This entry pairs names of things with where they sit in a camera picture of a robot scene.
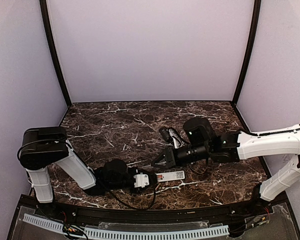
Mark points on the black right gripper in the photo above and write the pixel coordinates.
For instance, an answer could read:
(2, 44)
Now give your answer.
(172, 157)

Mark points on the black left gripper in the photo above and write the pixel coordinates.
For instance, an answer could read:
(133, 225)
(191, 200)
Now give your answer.
(131, 180)

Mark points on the white remote control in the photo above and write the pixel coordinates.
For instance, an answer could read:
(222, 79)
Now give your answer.
(171, 176)

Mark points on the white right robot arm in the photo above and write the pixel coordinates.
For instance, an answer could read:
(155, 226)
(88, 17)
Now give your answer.
(204, 143)

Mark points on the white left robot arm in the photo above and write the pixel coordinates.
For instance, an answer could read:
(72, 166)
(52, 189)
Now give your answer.
(44, 146)

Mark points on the black front table rail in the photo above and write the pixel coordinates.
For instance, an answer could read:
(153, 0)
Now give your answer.
(227, 214)

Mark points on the white slotted cable duct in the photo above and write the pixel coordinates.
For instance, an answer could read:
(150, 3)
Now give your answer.
(95, 233)

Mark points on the black right frame post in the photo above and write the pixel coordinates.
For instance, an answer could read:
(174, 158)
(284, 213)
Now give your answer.
(248, 50)

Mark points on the black frame post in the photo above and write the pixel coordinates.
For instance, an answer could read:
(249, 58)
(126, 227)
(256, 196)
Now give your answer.
(53, 51)
(248, 50)

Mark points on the black left frame post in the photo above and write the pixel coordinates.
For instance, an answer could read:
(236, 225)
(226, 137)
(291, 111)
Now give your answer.
(53, 51)

